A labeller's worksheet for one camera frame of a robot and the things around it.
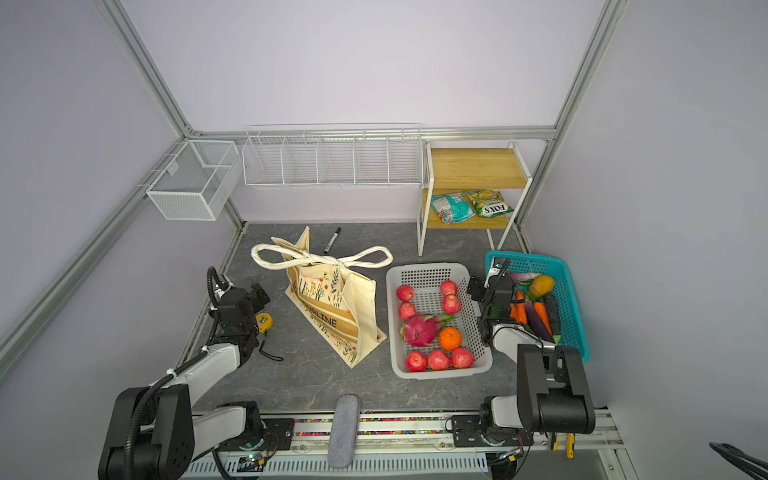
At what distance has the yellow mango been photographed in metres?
0.96

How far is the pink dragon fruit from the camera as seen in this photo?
0.84 meters

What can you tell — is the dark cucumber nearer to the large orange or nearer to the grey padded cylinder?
the large orange

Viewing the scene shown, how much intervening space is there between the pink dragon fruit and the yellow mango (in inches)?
14.3

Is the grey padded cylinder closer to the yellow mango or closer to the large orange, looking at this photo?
the large orange
